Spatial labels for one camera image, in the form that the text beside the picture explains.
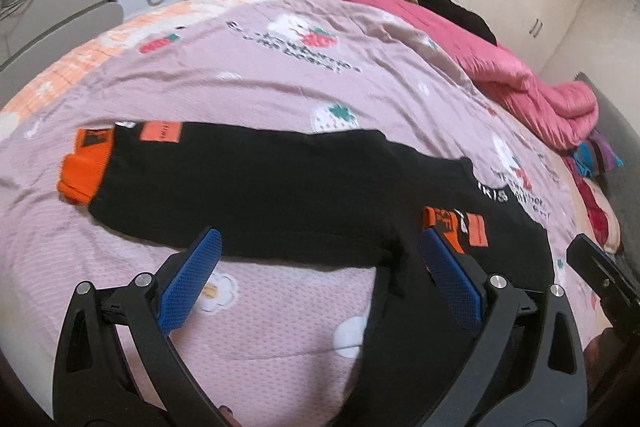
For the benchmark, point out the colourful striped cloth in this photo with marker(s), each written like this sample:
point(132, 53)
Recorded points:
point(597, 154)

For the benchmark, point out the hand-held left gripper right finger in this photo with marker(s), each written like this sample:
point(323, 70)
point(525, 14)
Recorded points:
point(452, 279)

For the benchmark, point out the red cloth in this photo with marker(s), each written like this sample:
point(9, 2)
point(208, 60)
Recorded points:
point(595, 202)

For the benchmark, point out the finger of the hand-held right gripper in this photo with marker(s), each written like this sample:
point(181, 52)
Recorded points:
point(602, 277)

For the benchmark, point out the grey headboard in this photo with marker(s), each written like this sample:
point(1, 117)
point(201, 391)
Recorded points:
point(620, 127)

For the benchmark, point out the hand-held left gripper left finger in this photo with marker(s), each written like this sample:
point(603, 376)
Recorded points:
point(192, 272)

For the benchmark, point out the grey chair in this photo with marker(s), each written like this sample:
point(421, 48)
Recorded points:
point(65, 7)

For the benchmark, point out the pink strawberry printed blanket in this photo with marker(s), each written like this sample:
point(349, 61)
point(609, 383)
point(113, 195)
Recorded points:
point(300, 72)

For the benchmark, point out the black garment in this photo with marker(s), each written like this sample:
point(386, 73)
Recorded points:
point(450, 4)

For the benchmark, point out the pink quilt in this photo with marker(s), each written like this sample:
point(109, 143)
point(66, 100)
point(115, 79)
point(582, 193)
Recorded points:
point(500, 72)

